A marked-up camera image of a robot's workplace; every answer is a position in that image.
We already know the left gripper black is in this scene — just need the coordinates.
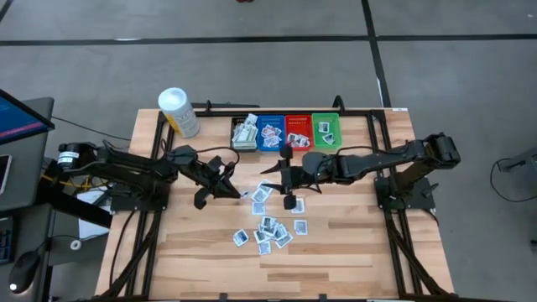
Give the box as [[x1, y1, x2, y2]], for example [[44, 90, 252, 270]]
[[193, 161, 243, 211]]

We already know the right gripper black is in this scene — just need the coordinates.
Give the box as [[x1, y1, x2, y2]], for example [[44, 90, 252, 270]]
[[259, 144, 305, 211]]

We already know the black plastic basket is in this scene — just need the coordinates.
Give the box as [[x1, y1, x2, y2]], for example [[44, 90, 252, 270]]
[[231, 116, 258, 153]]

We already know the blue plastic basket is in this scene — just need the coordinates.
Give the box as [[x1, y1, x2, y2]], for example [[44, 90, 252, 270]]
[[256, 115, 287, 152]]

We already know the red plastic basket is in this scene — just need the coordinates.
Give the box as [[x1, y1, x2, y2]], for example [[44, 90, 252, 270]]
[[284, 114, 315, 152]]

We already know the green plastic basket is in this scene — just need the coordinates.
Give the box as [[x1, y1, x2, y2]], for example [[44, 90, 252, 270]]
[[311, 112, 343, 150]]

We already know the white wipes canister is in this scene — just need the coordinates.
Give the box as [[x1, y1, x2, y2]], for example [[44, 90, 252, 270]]
[[157, 86, 201, 139]]

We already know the white paper sheet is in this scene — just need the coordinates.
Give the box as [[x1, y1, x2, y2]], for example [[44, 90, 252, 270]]
[[76, 190, 113, 240]]

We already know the black stand bar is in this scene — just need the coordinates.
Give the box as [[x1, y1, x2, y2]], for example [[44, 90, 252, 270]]
[[39, 180, 114, 230]]

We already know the grey side desk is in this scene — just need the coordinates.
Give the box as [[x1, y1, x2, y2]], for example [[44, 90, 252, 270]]
[[0, 96, 55, 213]]

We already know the black monitor blue screen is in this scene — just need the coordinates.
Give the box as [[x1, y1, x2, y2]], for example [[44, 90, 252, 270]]
[[0, 88, 56, 146]]

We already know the black computer mouse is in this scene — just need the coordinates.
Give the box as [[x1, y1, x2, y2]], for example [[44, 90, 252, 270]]
[[8, 250, 42, 295]]

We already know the white smartphone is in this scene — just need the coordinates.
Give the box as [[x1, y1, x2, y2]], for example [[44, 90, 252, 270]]
[[0, 154, 13, 196]]

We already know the black keyboard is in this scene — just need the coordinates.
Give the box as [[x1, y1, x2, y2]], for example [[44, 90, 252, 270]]
[[0, 228, 13, 266]]

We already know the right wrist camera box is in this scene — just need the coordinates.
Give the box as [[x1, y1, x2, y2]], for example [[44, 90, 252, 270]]
[[300, 151, 327, 175]]

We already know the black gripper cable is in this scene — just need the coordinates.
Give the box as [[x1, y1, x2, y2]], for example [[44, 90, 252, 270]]
[[335, 144, 389, 159], [184, 145, 241, 169]]

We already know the thin black monitor cable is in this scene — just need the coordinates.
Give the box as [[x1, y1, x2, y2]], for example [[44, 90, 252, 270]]
[[52, 115, 132, 142]]

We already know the yellow cable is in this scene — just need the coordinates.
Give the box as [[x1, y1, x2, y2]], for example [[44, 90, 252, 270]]
[[40, 174, 111, 190]]

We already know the thin black floor cable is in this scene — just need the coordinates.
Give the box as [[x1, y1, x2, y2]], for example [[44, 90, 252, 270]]
[[489, 158, 537, 205]]

